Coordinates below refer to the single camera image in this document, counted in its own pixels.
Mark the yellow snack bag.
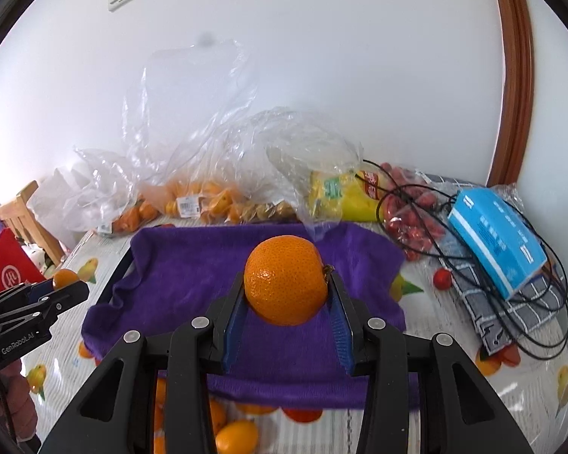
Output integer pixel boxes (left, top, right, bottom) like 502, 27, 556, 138
307, 170, 393, 222

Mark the white plastic bag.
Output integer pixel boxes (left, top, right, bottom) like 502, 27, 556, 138
26, 168, 81, 237

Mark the grey checked cloth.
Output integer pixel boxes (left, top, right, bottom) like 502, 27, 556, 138
436, 232, 568, 361

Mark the yellow-orange citrus on table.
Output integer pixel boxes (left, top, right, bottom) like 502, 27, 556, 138
215, 419, 259, 454

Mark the brown wooden door frame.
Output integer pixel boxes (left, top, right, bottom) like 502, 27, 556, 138
487, 0, 535, 185

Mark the left hand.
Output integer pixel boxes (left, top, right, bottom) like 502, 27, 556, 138
0, 360, 37, 442

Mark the large orange mandarin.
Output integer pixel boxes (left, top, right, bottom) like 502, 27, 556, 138
243, 235, 327, 327

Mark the black cable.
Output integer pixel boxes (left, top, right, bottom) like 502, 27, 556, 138
354, 159, 568, 360

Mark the small red fruit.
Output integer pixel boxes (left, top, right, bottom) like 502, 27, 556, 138
433, 267, 453, 291

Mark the purple towel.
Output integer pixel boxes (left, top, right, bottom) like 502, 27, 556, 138
82, 224, 405, 410

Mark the bag of red fruits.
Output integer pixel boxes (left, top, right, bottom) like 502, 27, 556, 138
379, 163, 447, 263

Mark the blue tissue pack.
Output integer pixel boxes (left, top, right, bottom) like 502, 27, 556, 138
448, 188, 547, 300

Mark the clear plastic bag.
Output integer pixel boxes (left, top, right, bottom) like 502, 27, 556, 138
63, 40, 362, 239

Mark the black tray under towel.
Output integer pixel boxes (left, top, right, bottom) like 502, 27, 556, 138
97, 248, 134, 305

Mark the red box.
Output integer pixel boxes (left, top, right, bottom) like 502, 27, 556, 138
0, 229, 45, 292

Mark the wooden chair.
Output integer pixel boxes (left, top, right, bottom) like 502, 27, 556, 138
0, 180, 65, 266

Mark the small orange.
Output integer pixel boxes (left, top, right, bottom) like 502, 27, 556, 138
52, 269, 80, 291

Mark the bag of mandarins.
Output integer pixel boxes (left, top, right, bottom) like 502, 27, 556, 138
95, 195, 160, 237

